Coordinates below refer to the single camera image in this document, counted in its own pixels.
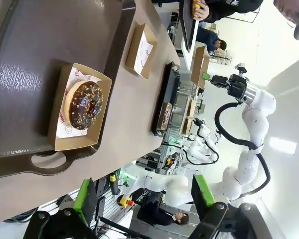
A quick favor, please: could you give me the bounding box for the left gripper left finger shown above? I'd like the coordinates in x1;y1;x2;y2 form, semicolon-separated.
22;177;100;239

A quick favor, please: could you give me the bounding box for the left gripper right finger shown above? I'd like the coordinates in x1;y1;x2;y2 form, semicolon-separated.
189;174;267;239

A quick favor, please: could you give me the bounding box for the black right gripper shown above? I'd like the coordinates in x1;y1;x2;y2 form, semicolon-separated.
201;72;248;103

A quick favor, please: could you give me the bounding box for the kraft paper food box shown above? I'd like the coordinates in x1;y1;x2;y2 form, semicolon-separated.
190;46;210;90
125;21;158;80
47;58;113;152
157;102;174;130

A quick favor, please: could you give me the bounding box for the purple glazed sprinkle donut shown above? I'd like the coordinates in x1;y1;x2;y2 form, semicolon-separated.
160;106;172;126

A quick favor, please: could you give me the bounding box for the small black serving tray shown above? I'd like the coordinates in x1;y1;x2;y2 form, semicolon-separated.
179;0;200;52

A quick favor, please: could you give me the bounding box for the yellow glazed donut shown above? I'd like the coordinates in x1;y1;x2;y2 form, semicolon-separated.
192;0;201;18

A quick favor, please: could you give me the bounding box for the white printed paper liner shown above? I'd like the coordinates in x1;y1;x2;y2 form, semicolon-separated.
56;67;102;140
134;32;154;75

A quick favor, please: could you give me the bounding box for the chocolate donut with nuts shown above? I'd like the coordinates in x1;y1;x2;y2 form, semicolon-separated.
64;81;105;130

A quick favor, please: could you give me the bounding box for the large black serving tray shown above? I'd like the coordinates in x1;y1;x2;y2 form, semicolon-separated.
150;61;181;137

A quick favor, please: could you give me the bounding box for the brown plastic serving tray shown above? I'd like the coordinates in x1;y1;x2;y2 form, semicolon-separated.
0;0;137;179

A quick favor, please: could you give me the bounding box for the person's right hand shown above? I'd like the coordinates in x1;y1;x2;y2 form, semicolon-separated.
195;1;210;20

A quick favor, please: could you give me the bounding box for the background cardboard box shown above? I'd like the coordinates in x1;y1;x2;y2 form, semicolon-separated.
181;118;193;135
186;99;197;117

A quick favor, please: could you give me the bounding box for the yellow emergency stop button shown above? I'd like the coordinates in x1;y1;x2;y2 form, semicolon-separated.
118;195;135;209

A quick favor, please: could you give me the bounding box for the person in blue jacket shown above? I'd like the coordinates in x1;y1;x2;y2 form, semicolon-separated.
196;26;227;54

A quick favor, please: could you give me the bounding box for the person in dark suit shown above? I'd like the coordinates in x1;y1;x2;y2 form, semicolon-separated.
137;201;190;227

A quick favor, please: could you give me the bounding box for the person in black shirt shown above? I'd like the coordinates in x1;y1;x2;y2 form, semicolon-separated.
151;0;299;41

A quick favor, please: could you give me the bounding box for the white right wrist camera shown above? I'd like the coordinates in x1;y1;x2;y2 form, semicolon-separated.
234;63;247;74

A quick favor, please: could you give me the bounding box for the black braided cable sleeve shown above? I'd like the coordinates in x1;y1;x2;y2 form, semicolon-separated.
214;102;271;202

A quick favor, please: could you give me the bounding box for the aluminium frame stand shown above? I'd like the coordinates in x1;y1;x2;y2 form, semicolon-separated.
136;129;187;175

